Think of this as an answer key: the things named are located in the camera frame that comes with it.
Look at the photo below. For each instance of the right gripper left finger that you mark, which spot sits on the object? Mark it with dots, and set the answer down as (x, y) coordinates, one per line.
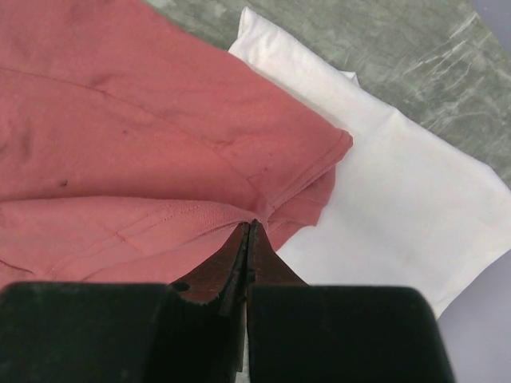
(190, 330)

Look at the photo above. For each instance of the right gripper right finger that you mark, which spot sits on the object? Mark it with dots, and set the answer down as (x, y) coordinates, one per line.
(303, 333)

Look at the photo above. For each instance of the salmon pink t shirt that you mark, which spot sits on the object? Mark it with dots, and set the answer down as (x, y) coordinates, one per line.
(131, 149)

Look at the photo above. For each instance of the folded white t shirt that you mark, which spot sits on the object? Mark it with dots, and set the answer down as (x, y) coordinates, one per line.
(407, 209)

